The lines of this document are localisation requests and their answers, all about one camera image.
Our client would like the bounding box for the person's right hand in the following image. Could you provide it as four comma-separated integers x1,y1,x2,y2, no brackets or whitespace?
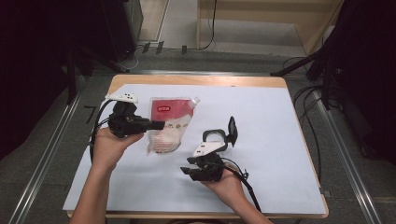
200,168,248,207

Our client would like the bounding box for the hanging black cable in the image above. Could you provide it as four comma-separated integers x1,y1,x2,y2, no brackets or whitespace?
199,0,219,51

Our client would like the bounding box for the black tripod stand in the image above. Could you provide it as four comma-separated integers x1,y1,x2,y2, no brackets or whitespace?
269,46,344,110

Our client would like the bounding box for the right hand-held gripper cable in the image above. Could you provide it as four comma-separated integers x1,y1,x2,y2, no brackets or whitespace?
219,156,263,213

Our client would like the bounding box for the left hand-held gripper cable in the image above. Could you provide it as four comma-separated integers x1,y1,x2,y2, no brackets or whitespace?
89,99,115,163

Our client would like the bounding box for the hand-held gripper cable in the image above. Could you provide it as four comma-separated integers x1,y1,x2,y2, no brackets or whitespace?
89,99,115,163
219,156,263,213

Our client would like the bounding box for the dark curtain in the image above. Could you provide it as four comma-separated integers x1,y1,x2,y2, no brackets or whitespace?
0,0,105,161
322,0,396,166

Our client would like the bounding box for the red and white spout pouch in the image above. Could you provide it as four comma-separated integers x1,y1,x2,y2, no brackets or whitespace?
147,96,201,156

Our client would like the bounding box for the metal floor rail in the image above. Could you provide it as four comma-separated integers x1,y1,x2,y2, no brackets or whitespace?
312,89,383,224
7,89,86,224

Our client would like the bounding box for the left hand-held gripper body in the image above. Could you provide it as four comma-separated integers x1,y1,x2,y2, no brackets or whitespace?
105,91,153,139

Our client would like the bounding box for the dark cabinet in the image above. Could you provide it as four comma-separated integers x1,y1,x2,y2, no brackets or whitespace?
102,0,145,63

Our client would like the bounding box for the white floor cable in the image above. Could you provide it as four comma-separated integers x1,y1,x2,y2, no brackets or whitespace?
119,44,148,71

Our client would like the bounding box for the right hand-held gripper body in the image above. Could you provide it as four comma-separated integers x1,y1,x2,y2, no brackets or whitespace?
190,141,229,183

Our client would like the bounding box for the person's left hand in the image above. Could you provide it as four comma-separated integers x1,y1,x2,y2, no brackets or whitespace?
92,126,146,173

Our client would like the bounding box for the wooden table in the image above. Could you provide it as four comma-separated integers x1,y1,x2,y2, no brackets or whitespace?
66,74,330,219

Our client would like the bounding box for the black floor cable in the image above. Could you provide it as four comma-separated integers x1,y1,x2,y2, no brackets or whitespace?
292,85,324,185
282,56,312,71

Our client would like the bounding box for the light blue table mat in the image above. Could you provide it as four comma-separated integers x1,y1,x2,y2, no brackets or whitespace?
63,83,327,216

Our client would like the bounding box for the light wooden shelf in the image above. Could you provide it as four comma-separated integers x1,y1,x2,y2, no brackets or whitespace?
195,0,344,56

